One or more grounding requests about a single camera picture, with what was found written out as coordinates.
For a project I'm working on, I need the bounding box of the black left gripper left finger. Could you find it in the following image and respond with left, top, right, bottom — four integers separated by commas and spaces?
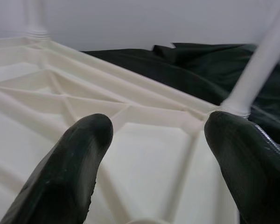
0, 113, 114, 224

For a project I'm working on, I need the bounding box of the black cloth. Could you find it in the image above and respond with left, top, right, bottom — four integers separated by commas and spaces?
80, 42, 280, 151

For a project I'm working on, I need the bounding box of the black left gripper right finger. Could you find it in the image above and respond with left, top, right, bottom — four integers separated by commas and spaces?
203, 110, 280, 224

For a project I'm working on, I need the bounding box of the white plastic table leg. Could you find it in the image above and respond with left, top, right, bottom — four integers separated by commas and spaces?
220, 0, 280, 118
22, 0, 50, 42

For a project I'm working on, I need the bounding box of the white plastic table top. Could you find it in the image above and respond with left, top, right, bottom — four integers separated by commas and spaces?
0, 34, 249, 224

